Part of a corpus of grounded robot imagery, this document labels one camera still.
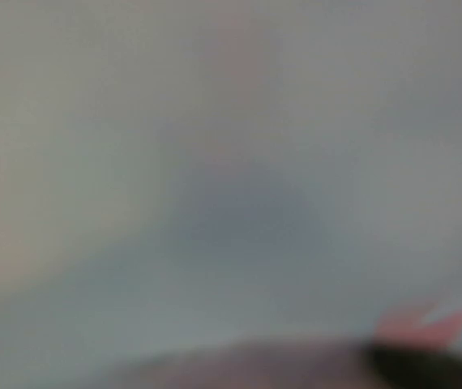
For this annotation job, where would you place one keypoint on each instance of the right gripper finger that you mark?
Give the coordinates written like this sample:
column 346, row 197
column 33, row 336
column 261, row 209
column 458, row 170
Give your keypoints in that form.
column 413, row 367

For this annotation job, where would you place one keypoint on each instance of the light blue plastic bag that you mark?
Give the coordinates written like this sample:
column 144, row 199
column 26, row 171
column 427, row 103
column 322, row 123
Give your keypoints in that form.
column 182, row 173

